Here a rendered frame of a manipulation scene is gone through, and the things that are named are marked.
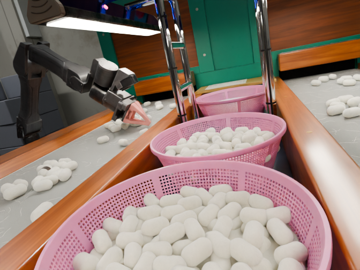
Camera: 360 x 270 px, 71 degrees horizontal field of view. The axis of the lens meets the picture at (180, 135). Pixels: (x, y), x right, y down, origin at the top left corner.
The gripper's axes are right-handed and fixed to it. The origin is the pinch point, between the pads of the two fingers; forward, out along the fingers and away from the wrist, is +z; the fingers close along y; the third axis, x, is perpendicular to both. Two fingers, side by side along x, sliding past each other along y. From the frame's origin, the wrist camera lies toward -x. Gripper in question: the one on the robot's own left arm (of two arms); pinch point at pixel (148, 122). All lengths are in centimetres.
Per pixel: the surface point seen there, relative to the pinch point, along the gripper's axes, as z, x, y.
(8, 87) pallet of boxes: -203, 136, 165
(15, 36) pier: -242, 93, 204
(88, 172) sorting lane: 0.3, 2.1, -30.0
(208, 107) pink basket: 13.3, -10.4, 13.0
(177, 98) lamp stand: 5.0, -12.3, -3.3
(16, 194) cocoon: -6.9, 7.1, -38.9
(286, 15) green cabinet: 20, -50, 55
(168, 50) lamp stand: -3.1, -22.1, -2.8
